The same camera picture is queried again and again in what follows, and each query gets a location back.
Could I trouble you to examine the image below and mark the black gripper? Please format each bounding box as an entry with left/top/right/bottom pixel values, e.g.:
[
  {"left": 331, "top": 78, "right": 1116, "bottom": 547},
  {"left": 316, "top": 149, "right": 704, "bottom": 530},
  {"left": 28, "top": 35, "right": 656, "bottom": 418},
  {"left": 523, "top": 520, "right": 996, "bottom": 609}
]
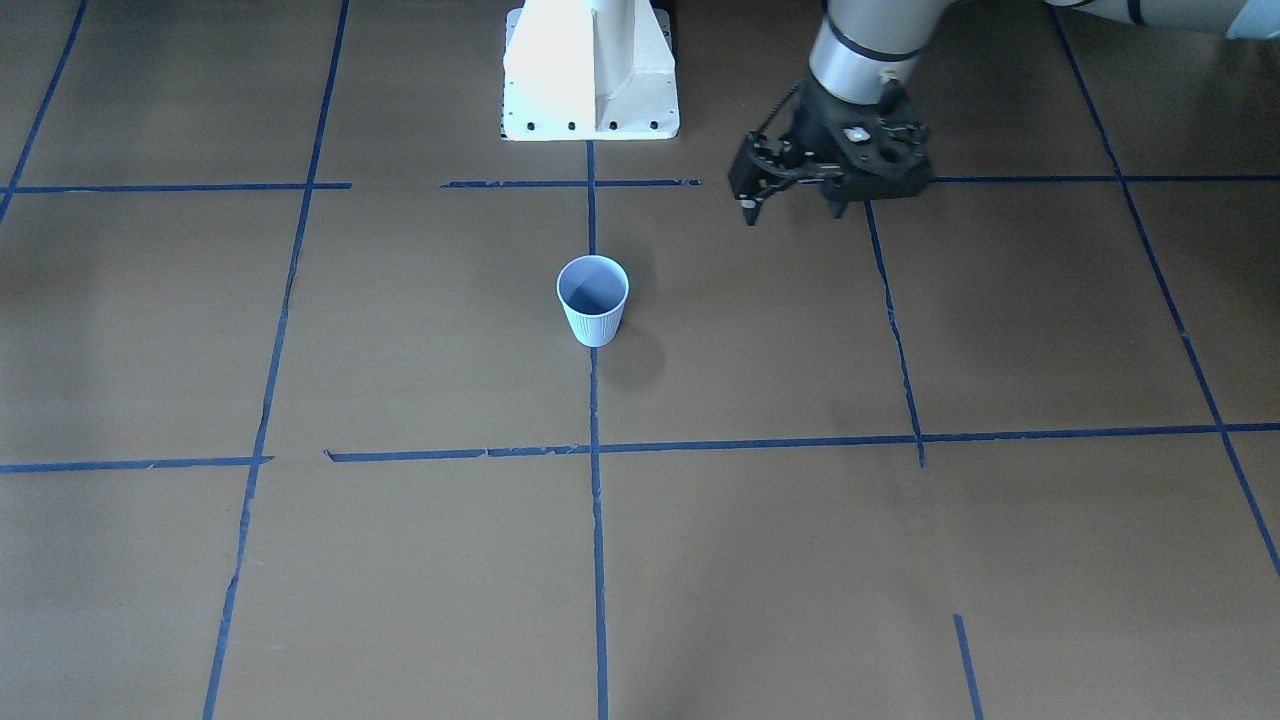
[{"left": 727, "top": 78, "right": 934, "bottom": 227}]

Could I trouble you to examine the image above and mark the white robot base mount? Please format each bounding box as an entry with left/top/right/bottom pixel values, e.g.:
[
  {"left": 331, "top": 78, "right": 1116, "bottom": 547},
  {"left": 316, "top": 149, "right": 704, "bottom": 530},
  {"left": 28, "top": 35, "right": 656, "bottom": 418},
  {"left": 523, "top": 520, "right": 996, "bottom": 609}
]
[{"left": 500, "top": 1, "right": 681, "bottom": 142}]

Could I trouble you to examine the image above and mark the light blue ribbed cup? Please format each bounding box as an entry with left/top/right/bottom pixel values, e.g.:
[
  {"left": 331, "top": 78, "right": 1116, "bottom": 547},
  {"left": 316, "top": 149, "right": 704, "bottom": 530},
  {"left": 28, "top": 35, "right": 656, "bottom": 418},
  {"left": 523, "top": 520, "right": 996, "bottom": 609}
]
[{"left": 556, "top": 254, "right": 631, "bottom": 348}]

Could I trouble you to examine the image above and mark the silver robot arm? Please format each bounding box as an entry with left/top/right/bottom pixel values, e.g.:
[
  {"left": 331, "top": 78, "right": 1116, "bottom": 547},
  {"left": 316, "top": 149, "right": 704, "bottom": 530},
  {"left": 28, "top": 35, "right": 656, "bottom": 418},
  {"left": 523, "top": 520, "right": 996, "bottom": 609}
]
[{"left": 781, "top": 1, "right": 952, "bottom": 218}]

